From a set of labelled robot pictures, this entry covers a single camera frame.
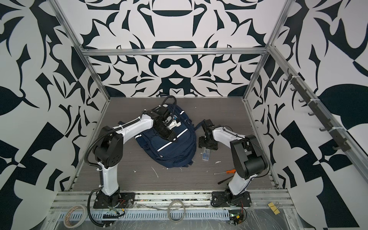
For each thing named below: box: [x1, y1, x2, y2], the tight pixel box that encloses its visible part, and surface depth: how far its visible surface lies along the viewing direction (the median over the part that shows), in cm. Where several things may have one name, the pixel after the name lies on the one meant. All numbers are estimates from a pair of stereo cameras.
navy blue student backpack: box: [135, 104, 197, 169], surface depth 87 cm
